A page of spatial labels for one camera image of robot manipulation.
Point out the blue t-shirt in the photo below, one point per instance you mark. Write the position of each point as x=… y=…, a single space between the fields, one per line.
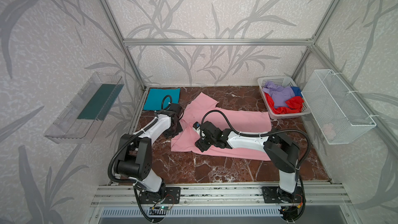
x=297 y=91

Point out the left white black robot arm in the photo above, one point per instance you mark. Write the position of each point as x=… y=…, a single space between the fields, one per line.
x=132 y=161

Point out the white wire mesh basket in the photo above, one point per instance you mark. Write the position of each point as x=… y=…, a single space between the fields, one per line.
x=330 y=101

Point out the pink object in wire basket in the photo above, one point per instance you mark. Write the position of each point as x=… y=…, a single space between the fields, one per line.
x=329 y=131

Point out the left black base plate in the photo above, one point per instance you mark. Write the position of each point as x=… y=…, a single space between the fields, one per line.
x=167 y=195

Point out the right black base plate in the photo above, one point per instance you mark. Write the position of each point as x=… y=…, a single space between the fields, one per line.
x=278 y=196

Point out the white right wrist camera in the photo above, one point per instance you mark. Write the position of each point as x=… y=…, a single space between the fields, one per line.
x=196 y=126

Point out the red t-shirt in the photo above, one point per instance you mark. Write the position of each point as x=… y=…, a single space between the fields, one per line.
x=294 y=105

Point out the folded teal t-shirt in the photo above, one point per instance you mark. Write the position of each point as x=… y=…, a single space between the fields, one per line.
x=156 y=96

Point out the green mat in shelf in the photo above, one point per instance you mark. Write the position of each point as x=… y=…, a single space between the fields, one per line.
x=102 y=101

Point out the green circuit board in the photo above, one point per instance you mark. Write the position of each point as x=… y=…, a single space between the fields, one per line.
x=161 y=210

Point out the aluminium frame profile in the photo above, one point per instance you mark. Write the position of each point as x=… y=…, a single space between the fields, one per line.
x=310 y=43

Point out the clear plastic wall shelf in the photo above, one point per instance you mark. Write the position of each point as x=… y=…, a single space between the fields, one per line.
x=67 y=129

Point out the pink t-shirt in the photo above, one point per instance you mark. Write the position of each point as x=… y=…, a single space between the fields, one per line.
x=244 y=121

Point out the purple t-shirt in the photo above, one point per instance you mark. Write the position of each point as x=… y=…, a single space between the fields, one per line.
x=278 y=94

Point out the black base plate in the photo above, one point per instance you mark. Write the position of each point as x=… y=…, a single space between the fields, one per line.
x=167 y=195
x=278 y=196

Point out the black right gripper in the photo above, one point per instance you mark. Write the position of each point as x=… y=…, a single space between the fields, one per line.
x=202 y=140

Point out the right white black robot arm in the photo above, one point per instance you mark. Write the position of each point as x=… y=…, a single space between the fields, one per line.
x=282 y=151

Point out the aluminium mounting rail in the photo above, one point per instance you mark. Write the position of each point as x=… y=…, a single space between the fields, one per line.
x=226 y=194

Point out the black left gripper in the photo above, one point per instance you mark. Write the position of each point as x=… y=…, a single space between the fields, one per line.
x=173 y=129

